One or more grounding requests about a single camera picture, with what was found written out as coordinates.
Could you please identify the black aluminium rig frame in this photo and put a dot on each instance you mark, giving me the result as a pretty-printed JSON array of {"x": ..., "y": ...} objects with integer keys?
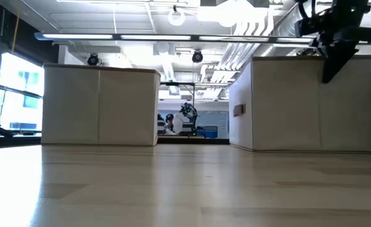
[{"x": 12, "y": 142}]

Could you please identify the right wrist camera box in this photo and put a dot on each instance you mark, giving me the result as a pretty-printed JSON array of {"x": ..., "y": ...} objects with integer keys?
[{"x": 308, "y": 26}]

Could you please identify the black pole stand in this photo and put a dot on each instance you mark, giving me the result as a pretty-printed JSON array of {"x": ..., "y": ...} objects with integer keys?
[{"x": 177, "y": 84}]

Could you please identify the person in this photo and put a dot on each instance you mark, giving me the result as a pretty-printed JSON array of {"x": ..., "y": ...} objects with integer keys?
[
  {"x": 179, "y": 123},
  {"x": 169, "y": 121}
]

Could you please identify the blue storage crates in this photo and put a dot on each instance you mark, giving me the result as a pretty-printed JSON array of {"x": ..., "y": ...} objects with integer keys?
[{"x": 209, "y": 133}]

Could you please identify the beige fabric storage bin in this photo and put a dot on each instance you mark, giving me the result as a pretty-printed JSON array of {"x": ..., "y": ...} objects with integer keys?
[
  {"x": 100, "y": 107},
  {"x": 286, "y": 107}
]

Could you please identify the large bright window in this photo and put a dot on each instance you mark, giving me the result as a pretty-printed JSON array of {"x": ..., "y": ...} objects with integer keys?
[{"x": 21, "y": 82}]

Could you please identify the black background robot arm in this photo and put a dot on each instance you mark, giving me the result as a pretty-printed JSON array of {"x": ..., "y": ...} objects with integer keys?
[{"x": 191, "y": 116}]

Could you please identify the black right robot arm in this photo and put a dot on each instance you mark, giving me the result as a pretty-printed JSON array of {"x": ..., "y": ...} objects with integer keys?
[{"x": 346, "y": 14}]

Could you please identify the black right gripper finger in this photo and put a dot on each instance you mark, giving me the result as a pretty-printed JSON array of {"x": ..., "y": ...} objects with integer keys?
[{"x": 333, "y": 63}]

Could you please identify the long ceiling light bar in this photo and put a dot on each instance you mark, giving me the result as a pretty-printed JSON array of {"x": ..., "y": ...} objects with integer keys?
[{"x": 155, "y": 37}]

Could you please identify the black spotlight cluster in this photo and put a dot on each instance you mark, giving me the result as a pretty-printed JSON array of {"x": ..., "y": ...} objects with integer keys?
[{"x": 305, "y": 52}]

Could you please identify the black round ceiling fixture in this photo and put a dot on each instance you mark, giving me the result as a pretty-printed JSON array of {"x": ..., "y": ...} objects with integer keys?
[
  {"x": 93, "y": 60},
  {"x": 197, "y": 56}
]

